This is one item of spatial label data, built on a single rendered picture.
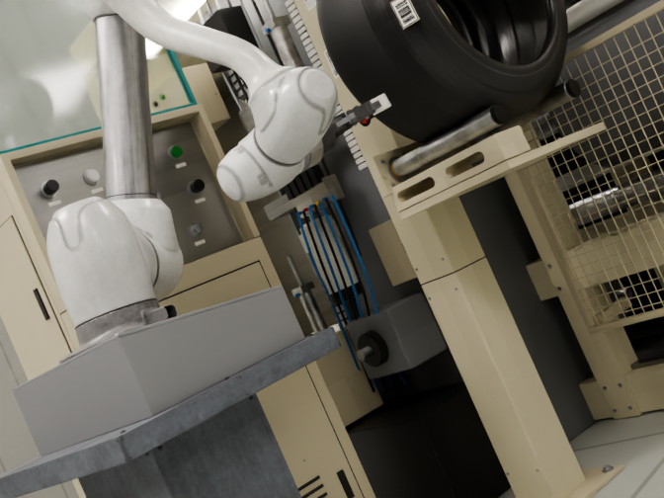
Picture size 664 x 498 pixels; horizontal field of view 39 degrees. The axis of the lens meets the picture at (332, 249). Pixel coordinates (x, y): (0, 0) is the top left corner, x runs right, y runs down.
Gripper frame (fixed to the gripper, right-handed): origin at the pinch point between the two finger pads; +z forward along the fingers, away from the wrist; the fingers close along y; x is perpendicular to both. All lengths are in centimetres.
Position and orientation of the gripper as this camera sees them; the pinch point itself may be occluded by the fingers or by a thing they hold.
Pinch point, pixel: (375, 106)
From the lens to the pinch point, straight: 191.0
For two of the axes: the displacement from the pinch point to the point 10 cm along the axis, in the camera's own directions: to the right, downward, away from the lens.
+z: 6.6, -4.3, 6.2
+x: 5.0, 8.6, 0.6
